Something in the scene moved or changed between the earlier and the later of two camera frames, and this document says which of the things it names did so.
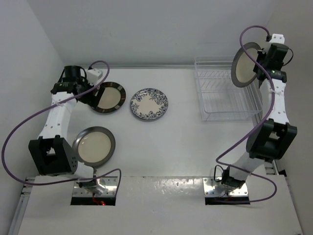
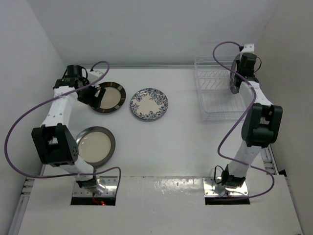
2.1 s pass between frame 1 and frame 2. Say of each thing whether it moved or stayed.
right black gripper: moved
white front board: stayed
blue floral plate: stayed
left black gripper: stayed
